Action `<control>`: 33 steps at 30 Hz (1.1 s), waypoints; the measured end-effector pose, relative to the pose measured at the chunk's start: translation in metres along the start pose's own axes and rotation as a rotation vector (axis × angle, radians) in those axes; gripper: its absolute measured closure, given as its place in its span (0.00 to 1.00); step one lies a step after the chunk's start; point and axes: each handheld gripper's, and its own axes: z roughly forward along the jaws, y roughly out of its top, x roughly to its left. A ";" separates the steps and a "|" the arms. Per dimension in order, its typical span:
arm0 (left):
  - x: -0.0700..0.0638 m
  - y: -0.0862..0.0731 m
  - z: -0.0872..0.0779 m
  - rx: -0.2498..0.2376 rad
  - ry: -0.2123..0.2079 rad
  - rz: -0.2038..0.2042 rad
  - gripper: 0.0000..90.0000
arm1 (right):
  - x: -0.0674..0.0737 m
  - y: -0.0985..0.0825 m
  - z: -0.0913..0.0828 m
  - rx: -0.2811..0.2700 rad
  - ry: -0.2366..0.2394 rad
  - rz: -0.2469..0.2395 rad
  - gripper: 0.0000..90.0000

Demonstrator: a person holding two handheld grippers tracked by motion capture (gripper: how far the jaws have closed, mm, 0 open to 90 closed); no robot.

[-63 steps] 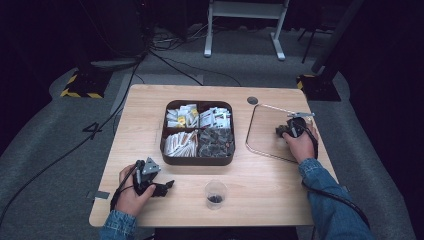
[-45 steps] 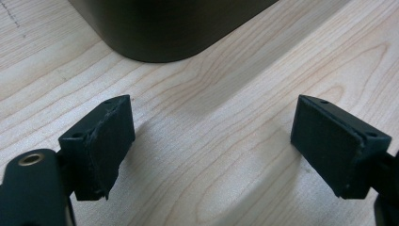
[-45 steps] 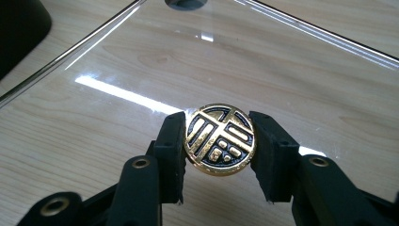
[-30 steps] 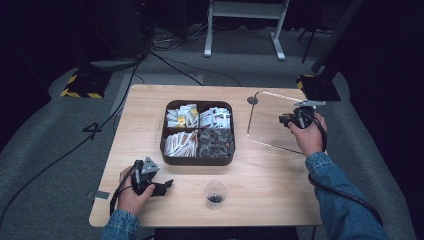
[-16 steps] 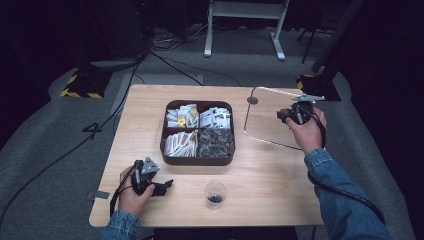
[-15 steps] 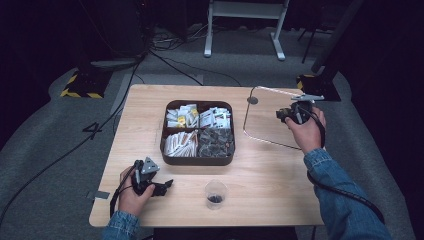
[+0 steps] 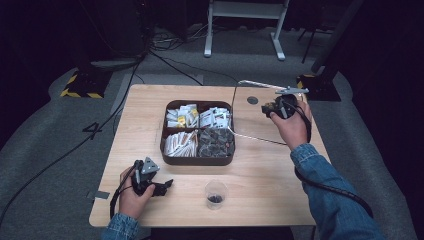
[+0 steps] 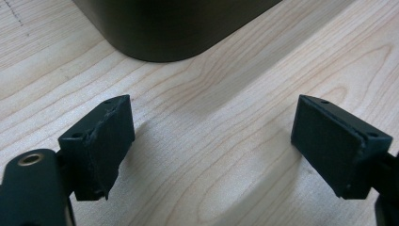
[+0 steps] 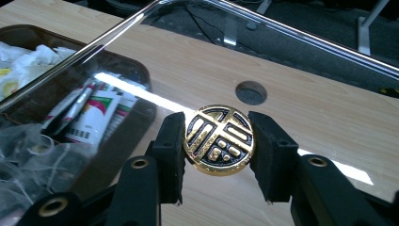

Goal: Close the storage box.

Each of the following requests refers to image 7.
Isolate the black right gripper spiral cable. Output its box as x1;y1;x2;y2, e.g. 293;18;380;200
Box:
290;99;375;219

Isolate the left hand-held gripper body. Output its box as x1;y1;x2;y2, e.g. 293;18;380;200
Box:
131;156;161;197

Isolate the grey slanted post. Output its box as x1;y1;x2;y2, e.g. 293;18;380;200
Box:
311;0;365;75

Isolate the long black floor cable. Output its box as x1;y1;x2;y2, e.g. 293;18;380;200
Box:
0;54;149;229

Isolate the pile of white red packets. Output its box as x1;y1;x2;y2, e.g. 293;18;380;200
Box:
198;106;232;130

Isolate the black yellow striped base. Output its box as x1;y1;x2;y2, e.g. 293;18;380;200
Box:
296;72;342;102
59;67;113;100

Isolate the black tripod stand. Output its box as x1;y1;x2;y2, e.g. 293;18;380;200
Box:
297;27;318;65

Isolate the person's right hand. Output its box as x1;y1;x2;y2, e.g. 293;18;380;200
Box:
269;99;313;151

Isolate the clear plastic cup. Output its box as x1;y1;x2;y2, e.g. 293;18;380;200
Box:
204;179;230;211

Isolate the dark brown divided tray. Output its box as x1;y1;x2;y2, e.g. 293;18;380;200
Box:
159;99;236;167

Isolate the white metal stand frame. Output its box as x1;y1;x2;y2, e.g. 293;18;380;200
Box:
203;0;291;62

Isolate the pile of white orange sachets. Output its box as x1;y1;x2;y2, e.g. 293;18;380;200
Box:
163;130;200;158

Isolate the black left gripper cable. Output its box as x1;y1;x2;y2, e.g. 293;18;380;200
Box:
109;169;138;220

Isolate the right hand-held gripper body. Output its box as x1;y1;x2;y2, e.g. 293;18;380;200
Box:
269;85;310;120

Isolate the pile of dark grey packets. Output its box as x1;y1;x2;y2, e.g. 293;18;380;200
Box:
197;128;235;159

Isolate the thin white cable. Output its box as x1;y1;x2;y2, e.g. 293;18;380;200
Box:
229;79;306;147

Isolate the person's left hand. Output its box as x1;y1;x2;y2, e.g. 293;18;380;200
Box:
117;166;157;220

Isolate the pile of white yellow packets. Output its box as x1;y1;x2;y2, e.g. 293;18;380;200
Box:
165;103;200;129

